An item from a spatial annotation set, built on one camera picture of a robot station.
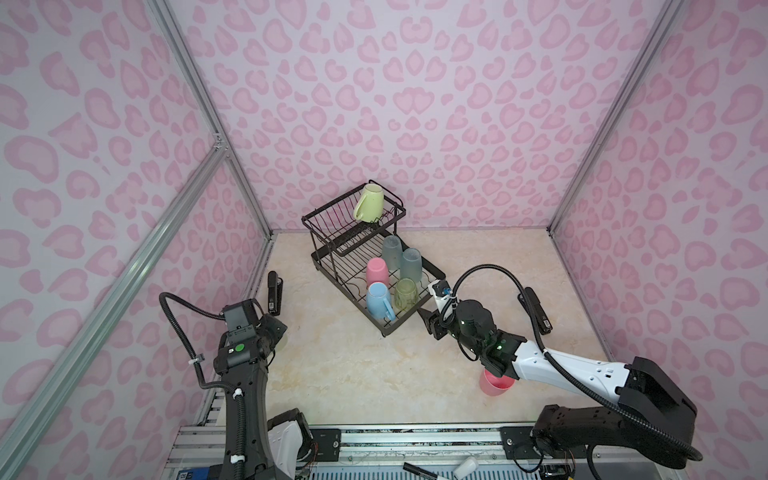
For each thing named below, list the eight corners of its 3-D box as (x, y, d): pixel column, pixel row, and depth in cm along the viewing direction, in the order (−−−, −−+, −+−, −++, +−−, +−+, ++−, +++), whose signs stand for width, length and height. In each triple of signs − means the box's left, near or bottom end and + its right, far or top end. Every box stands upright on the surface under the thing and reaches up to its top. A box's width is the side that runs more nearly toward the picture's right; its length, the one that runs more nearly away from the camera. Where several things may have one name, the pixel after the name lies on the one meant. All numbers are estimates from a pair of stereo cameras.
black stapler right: (541, 335, 94) (547, 328, 90) (516, 297, 103) (521, 288, 99) (550, 333, 94) (557, 325, 90) (524, 294, 103) (529, 286, 99)
